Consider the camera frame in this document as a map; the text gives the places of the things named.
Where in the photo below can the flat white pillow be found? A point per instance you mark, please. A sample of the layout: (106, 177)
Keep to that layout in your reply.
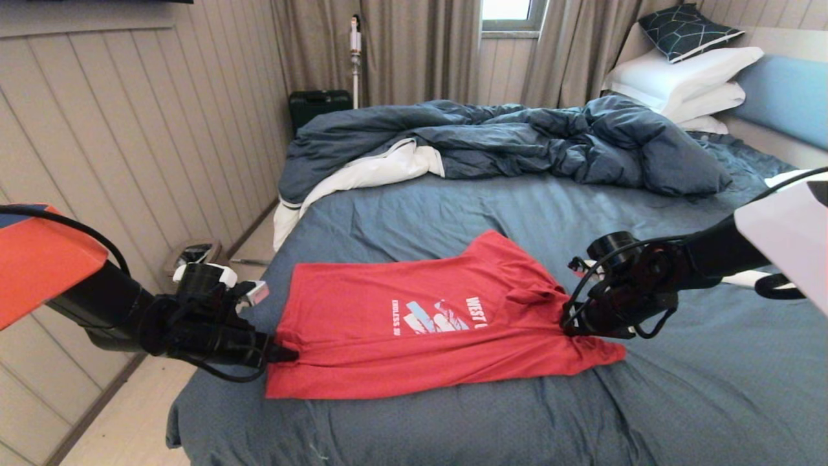
(704, 125)

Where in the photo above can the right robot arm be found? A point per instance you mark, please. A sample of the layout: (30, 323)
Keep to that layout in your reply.
(724, 249)

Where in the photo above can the red printed t-shirt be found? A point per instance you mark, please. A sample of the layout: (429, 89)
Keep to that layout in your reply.
(388, 362)

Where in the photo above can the wide beige curtain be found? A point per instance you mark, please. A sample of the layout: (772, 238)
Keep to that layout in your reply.
(414, 52)

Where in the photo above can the bronze trash bin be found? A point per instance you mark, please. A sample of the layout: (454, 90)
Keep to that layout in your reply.
(194, 249)

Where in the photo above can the window with grey frame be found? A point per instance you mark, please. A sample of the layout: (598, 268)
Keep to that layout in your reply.
(511, 11)

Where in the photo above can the long white remote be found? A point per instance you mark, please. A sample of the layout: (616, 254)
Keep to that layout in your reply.
(740, 279)

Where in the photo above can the narrow beige curtain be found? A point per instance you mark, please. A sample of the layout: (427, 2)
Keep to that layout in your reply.
(569, 52)

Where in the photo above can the blue headboard cushion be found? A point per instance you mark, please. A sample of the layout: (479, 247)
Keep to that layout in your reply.
(786, 97)

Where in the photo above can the black hard case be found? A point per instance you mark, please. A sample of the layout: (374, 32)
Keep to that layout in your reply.
(317, 103)

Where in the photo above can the beige headboard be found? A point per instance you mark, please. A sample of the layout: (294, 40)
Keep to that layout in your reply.
(786, 40)

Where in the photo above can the dark wall screen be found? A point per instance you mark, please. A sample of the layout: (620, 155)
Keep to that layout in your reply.
(97, 0)

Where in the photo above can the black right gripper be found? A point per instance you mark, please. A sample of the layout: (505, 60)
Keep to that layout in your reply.
(640, 285)

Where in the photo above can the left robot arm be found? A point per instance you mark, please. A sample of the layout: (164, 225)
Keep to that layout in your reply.
(97, 304)

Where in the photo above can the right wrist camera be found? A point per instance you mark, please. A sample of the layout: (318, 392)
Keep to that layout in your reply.
(614, 246)

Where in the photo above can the dark blue duvet white lining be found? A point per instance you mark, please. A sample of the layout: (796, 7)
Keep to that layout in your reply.
(517, 139)

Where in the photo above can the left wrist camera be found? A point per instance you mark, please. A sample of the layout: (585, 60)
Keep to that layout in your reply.
(204, 278)

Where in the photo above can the large white pillow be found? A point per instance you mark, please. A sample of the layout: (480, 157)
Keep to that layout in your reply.
(679, 74)

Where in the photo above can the dark geometric patterned cushion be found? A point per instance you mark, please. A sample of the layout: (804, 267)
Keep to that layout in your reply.
(684, 32)

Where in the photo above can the medium white pillow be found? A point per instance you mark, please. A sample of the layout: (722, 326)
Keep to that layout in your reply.
(710, 101)

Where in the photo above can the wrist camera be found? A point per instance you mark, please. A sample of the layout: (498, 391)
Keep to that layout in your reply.
(614, 246)
(204, 278)

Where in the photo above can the white stick vacuum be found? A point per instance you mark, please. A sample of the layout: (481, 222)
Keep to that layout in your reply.
(355, 43)

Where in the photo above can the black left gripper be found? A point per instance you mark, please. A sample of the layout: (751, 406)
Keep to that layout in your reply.
(207, 336)

